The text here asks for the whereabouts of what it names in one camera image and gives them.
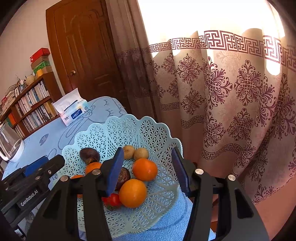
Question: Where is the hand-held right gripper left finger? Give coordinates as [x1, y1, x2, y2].
[25, 147, 125, 241]

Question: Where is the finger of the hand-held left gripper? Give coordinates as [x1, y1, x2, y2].
[23, 156, 49, 177]
[28, 154, 65, 193]

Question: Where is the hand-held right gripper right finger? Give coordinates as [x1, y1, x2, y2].
[172, 147, 270, 241]

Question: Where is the dark wrinkled passion fruit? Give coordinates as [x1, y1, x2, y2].
[79, 148, 101, 164]
[115, 167, 131, 191]

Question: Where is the small mandarin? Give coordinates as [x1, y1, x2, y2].
[70, 174, 85, 199]
[85, 162, 102, 175]

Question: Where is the small brown round fruit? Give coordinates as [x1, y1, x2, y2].
[122, 145, 136, 159]
[134, 148, 149, 161]

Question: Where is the red tomato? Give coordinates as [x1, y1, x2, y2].
[102, 193, 123, 210]

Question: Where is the large yellowish orange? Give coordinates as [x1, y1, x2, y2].
[119, 179, 148, 208]

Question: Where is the teal plastic lattice basket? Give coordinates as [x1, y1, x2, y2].
[55, 114, 183, 239]

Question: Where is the light blue printed tablecloth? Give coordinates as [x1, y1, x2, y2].
[1, 96, 216, 241]

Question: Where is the white tissue pack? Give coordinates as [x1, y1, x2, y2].
[53, 88, 90, 127]

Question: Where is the wooden bookshelf with books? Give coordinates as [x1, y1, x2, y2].
[0, 72, 63, 139]

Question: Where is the patterned beige curtain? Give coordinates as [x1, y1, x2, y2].
[105, 0, 296, 204]

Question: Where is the green cardboard box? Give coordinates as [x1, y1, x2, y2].
[31, 61, 52, 77]

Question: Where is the red cardboard box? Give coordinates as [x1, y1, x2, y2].
[30, 48, 51, 64]

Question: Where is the brown wooden door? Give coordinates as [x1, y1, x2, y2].
[46, 0, 132, 109]

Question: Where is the glass kettle with white handle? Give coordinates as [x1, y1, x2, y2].
[0, 122, 25, 163]

